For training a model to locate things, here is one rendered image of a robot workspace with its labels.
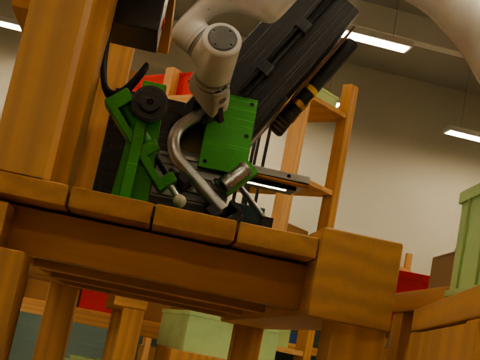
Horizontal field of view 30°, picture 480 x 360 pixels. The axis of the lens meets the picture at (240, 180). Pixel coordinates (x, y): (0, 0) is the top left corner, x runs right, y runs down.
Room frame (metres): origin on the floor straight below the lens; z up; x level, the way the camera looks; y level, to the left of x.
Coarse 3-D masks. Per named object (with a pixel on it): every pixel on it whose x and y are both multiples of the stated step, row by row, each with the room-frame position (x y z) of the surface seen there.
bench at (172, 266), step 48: (0, 192) 1.43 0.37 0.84; (48, 192) 1.44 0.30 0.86; (96, 192) 1.45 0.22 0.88; (0, 240) 1.44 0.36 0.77; (48, 240) 1.52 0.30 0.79; (96, 240) 1.53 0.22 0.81; (144, 240) 1.53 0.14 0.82; (192, 240) 1.57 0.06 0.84; (240, 240) 1.47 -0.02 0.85; (288, 240) 1.47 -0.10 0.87; (0, 288) 1.44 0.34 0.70; (96, 288) 2.78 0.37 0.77; (144, 288) 1.95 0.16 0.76; (192, 288) 1.55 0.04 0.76; (240, 288) 1.55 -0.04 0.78; (288, 288) 1.55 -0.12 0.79; (0, 336) 1.44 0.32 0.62; (48, 336) 2.83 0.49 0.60; (240, 336) 2.88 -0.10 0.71; (336, 336) 1.48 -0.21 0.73; (384, 336) 1.49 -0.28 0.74
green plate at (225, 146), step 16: (240, 96) 2.12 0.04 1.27; (224, 112) 2.11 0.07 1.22; (240, 112) 2.11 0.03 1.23; (208, 128) 2.09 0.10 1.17; (224, 128) 2.10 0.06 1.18; (240, 128) 2.10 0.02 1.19; (208, 144) 2.08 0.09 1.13; (224, 144) 2.09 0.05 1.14; (240, 144) 2.09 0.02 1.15; (208, 160) 2.07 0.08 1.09; (224, 160) 2.08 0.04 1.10; (240, 160) 2.08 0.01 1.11
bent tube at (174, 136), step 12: (180, 120) 2.05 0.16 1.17; (192, 120) 2.05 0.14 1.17; (180, 132) 2.04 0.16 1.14; (168, 144) 2.04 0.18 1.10; (180, 156) 2.03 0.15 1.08; (180, 168) 2.03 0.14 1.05; (192, 168) 2.02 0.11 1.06; (192, 180) 2.02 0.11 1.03; (204, 180) 2.03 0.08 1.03; (204, 192) 2.01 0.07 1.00; (216, 204) 2.01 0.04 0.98
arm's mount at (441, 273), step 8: (440, 256) 1.77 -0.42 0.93; (448, 256) 1.72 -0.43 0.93; (432, 264) 1.81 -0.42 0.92; (440, 264) 1.76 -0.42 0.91; (448, 264) 1.71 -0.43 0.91; (432, 272) 1.80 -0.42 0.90; (440, 272) 1.75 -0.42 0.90; (448, 272) 1.71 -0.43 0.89; (432, 280) 1.79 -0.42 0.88; (440, 280) 1.75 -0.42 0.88; (448, 280) 1.70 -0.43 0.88; (432, 288) 1.79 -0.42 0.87
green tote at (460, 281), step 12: (468, 192) 1.24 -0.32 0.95; (468, 204) 1.23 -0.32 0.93; (468, 216) 1.23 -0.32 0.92; (468, 228) 1.23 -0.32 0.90; (468, 240) 1.22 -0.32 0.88; (456, 252) 1.26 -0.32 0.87; (468, 252) 1.21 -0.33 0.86; (456, 264) 1.25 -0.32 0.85; (468, 264) 1.20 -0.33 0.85; (456, 276) 1.23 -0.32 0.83; (468, 276) 1.19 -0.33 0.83; (456, 288) 1.23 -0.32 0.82; (468, 288) 1.17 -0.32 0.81
